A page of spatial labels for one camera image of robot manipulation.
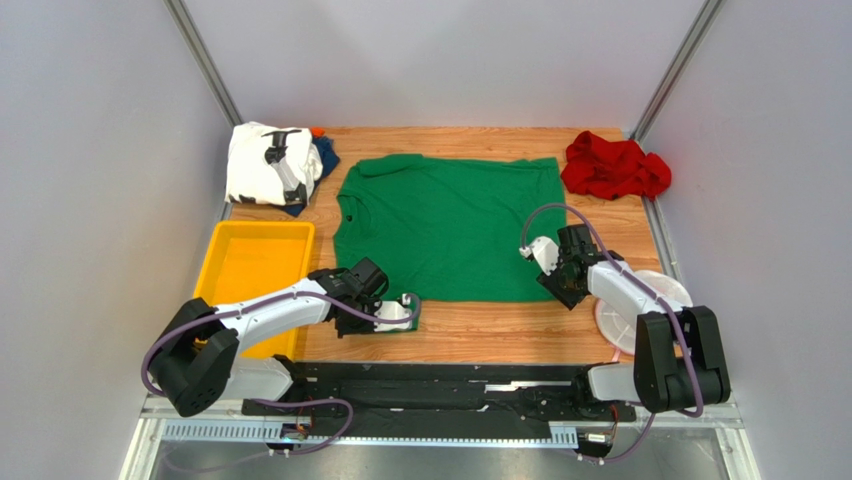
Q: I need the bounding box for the green t shirt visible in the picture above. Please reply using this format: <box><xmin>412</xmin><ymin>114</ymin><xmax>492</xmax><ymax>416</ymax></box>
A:
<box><xmin>333</xmin><ymin>154</ymin><xmax>566</xmax><ymax>303</ymax></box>

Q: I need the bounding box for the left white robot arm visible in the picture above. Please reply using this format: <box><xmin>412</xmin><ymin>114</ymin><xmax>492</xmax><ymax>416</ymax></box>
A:
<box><xmin>141</xmin><ymin>258</ymin><xmax>419</xmax><ymax>417</ymax></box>

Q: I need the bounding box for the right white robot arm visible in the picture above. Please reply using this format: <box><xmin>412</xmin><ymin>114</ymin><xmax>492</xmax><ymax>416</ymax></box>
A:
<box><xmin>521</xmin><ymin>225</ymin><xmax>731</xmax><ymax>413</ymax></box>

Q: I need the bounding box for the white pink round basket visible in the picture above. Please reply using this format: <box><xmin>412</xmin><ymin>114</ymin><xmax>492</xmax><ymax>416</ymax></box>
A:
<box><xmin>594</xmin><ymin>270</ymin><xmax>693</xmax><ymax>355</ymax></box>

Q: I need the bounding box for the red t shirt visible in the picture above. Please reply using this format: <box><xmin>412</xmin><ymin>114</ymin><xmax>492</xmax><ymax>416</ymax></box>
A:
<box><xmin>560</xmin><ymin>131</ymin><xmax>672</xmax><ymax>200</ymax></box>

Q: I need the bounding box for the yellow plastic bin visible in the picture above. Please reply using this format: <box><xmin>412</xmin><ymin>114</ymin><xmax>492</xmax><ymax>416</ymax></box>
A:
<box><xmin>192</xmin><ymin>220</ymin><xmax>315</xmax><ymax>361</ymax></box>

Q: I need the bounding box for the blue t shirt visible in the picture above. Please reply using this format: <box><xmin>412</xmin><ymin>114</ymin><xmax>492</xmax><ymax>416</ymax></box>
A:
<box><xmin>285</xmin><ymin>136</ymin><xmax>340</xmax><ymax>217</ymax></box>

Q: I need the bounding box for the white printed t shirt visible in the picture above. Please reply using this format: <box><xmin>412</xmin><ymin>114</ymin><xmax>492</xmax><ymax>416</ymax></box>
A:
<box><xmin>225</xmin><ymin>122</ymin><xmax>325</xmax><ymax>207</ymax></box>

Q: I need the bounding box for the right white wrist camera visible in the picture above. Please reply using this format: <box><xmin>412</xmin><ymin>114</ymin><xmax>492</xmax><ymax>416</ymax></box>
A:
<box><xmin>519</xmin><ymin>236</ymin><xmax>560</xmax><ymax>275</ymax></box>

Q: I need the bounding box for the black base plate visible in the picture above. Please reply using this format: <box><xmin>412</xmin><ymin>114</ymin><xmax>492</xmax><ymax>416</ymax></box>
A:
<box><xmin>283</xmin><ymin>361</ymin><xmax>637</xmax><ymax>440</ymax></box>

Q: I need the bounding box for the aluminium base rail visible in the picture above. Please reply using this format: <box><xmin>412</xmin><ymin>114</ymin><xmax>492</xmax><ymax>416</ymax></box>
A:
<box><xmin>121</xmin><ymin>362</ymin><xmax>760</xmax><ymax>479</ymax></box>

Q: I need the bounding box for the right aluminium frame post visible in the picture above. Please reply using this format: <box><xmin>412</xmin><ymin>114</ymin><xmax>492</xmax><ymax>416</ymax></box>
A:
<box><xmin>630</xmin><ymin>0</ymin><xmax>726</xmax><ymax>143</ymax></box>

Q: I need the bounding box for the aluminium frame post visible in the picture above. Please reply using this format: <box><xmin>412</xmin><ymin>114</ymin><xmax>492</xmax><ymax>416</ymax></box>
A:
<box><xmin>630</xmin><ymin>0</ymin><xmax>726</xmax><ymax>143</ymax></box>
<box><xmin>164</xmin><ymin>0</ymin><xmax>243</xmax><ymax>126</ymax></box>

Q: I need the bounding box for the left aluminium frame post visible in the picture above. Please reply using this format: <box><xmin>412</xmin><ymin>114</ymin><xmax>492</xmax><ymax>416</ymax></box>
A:
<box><xmin>164</xmin><ymin>0</ymin><xmax>243</xmax><ymax>126</ymax></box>

